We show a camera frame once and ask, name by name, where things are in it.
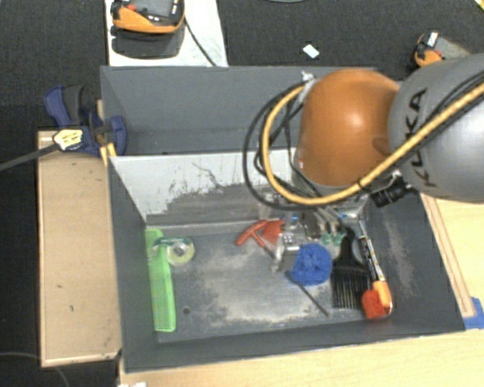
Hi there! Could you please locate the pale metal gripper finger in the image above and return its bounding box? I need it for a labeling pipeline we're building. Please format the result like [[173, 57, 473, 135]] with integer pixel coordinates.
[[280, 233, 303, 273], [270, 246, 287, 275]]

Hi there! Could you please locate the blue yarn ball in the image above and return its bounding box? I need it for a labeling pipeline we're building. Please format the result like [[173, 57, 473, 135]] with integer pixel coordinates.
[[287, 242, 335, 289]]

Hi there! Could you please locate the red plastic spray nozzle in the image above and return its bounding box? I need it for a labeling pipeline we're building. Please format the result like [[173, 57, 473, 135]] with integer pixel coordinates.
[[233, 219, 288, 251]]

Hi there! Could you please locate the grey metal bin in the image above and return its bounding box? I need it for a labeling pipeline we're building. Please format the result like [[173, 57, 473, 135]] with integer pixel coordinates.
[[99, 47, 468, 374]]

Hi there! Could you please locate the thin black stick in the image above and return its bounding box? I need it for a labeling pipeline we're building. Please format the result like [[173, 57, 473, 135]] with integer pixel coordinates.
[[285, 267, 331, 321]]

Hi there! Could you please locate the clear tape roll dispenser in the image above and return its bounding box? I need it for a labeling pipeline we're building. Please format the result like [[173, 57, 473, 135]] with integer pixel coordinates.
[[154, 235, 197, 269]]

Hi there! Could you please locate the black and orange tool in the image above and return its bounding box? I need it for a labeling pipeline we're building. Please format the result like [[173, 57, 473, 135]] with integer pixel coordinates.
[[353, 217, 396, 322]]

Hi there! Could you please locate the pale wood board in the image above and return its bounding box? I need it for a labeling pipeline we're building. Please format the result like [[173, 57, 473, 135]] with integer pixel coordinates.
[[27, 126, 124, 368]]

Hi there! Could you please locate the black cylinder on white bracket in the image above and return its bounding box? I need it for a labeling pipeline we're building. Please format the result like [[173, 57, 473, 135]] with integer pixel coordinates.
[[335, 178, 417, 225]]

